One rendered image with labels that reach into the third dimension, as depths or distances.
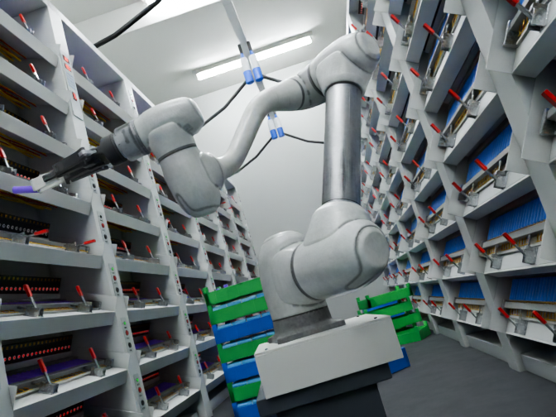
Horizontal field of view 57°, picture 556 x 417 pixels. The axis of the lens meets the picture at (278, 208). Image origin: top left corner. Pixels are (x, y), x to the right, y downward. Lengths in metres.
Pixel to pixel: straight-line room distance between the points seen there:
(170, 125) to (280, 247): 0.41
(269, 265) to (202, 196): 0.26
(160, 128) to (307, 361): 0.64
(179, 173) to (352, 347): 0.57
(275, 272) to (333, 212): 0.23
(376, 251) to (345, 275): 0.09
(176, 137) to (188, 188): 0.12
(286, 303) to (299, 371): 0.19
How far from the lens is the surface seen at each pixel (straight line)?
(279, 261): 1.30
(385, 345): 1.23
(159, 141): 1.24
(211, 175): 1.24
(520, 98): 1.12
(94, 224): 1.91
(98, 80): 2.83
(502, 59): 1.13
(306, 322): 1.31
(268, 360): 1.21
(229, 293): 2.17
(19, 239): 1.52
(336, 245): 1.15
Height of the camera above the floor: 0.38
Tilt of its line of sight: 11 degrees up
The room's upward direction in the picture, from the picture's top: 16 degrees counter-clockwise
